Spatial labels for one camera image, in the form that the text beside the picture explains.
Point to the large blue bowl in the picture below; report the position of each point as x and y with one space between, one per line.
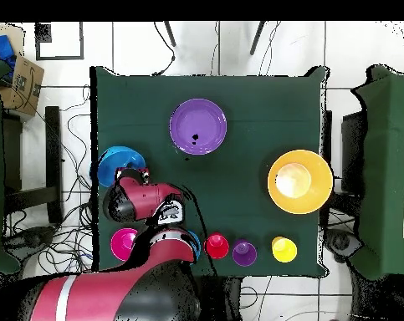
108 167

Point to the purple bowl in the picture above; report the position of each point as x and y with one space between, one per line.
201 120

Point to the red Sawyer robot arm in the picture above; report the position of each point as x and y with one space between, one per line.
148 197

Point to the small red bowl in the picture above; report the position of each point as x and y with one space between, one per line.
121 244

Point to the small blue bowl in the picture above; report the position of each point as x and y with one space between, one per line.
196 247

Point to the black metal stand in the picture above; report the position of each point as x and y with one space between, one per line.
53 150

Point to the red cup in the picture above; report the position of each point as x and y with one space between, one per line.
216 247

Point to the purple cup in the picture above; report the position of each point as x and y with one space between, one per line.
244 254

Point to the black floor device with knob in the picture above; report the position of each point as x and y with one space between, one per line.
31 239

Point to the dark green tablecloth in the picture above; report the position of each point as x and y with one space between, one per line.
255 97

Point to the black tripod leg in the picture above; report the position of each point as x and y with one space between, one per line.
257 38
170 33

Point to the cardboard box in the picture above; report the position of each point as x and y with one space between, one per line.
27 83

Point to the orange yellow cup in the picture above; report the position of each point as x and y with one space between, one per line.
284 250

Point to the large orange bowl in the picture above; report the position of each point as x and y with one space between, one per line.
317 197

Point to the flat cardboard sheet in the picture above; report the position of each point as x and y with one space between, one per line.
16 33

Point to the blue bag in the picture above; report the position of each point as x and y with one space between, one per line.
2 45

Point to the dark grey floor device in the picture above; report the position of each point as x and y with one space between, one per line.
343 242

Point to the black square floor frame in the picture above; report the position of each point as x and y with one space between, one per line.
59 58

